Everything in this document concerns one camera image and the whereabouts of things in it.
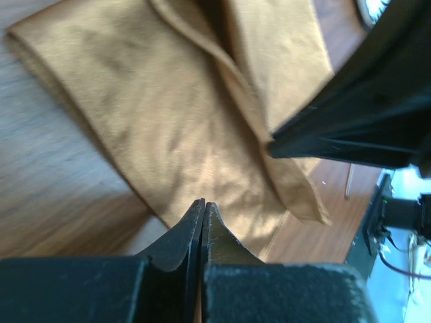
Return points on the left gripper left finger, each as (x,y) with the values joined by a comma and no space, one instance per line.
(159,284)

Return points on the rose gold spoon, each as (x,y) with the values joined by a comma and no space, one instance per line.
(348,183)

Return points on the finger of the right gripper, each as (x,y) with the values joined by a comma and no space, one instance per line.
(382,93)
(382,150)

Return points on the brown cloth napkin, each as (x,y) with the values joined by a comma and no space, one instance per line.
(184,96)

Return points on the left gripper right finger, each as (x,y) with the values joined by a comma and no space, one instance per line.
(236,286)

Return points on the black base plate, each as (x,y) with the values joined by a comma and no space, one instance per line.
(364,247)

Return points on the black striped white plate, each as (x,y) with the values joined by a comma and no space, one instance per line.
(370,11)

